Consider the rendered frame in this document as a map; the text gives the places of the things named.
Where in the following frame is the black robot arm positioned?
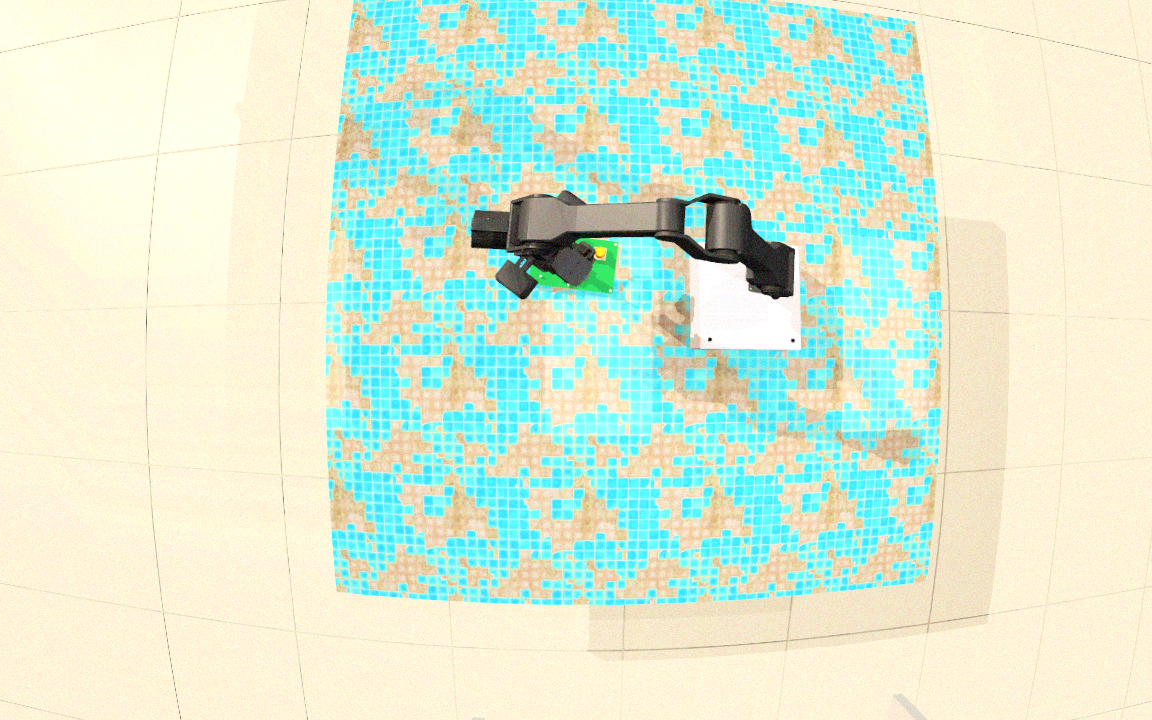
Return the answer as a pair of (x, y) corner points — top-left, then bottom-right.
(470, 192), (795, 300)

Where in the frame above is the green circuit board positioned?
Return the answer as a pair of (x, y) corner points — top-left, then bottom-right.
(529, 238), (617, 293)

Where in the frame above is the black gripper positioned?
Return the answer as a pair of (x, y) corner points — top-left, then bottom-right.
(495, 190), (588, 300)

